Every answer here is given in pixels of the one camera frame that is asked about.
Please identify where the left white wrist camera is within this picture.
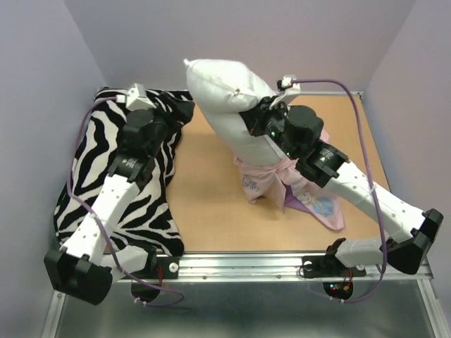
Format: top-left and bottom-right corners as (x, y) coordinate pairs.
(116, 83), (156, 111)

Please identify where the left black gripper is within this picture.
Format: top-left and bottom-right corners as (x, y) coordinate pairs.
(148, 92), (195, 156)

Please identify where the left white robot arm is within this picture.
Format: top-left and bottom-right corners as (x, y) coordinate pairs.
(44, 89), (194, 305)

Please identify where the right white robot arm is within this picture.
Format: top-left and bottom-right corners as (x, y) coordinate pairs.
(240, 96), (443, 275)

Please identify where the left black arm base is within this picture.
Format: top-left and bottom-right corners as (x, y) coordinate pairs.
(123, 254), (183, 307)

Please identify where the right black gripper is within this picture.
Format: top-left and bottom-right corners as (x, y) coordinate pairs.
(242, 94), (300, 161)

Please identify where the aluminium mounting rail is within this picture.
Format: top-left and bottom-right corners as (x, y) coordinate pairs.
(163, 251), (433, 283)

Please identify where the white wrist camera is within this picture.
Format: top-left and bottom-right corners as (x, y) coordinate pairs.
(116, 83), (156, 111)
(276, 75), (302, 97)

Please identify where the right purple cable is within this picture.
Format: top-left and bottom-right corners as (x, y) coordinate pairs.
(290, 77), (388, 303)

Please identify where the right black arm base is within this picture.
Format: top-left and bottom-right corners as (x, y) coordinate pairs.
(298, 237), (367, 303)

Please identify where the white pillow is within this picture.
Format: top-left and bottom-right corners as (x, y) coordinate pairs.
(183, 58), (287, 168)

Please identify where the zebra striped pillow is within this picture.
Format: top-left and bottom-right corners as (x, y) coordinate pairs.
(52, 87), (185, 256)

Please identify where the purple cable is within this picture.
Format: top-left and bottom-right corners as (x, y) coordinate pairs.
(290, 77), (388, 303)
(65, 97), (186, 308)

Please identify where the purple princess pillowcase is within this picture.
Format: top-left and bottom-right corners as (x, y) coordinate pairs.
(234, 156), (345, 231)

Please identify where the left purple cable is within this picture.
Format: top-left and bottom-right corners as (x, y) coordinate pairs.
(65, 97), (186, 308)

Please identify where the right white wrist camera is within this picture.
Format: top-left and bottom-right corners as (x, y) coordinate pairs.
(276, 75), (302, 97)

